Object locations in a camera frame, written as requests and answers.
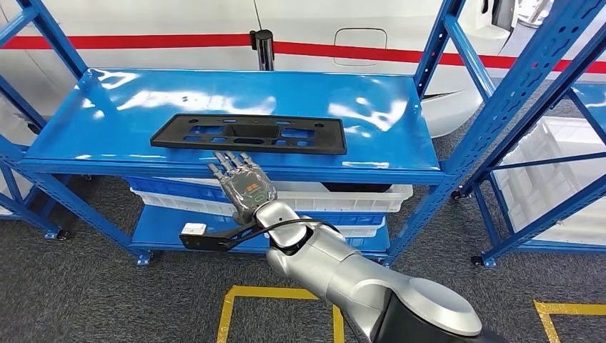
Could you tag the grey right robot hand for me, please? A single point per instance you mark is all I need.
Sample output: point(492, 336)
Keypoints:
point(244, 189)

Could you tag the black plastic plate bracket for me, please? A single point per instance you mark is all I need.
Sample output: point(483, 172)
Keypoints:
point(331, 139)

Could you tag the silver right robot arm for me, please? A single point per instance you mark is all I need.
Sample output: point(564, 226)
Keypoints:
point(360, 279)

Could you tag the black plastic part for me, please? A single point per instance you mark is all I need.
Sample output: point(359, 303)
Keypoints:
point(350, 187)

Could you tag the yellow floor tape square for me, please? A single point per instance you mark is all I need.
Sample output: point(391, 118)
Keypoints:
point(274, 292)

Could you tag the black rack castor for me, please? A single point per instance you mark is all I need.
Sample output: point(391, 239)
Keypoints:
point(63, 235)
point(457, 194)
point(477, 261)

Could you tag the red barrier belt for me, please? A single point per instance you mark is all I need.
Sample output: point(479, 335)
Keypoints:
point(118, 41)
point(378, 53)

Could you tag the large white plastic crate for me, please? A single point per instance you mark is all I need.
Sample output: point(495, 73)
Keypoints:
point(19, 182)
point(544, 189)

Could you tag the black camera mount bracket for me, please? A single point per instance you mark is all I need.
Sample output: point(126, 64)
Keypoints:
point(213, 241)

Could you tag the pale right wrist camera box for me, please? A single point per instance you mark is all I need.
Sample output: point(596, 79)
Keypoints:
point(194, 229)

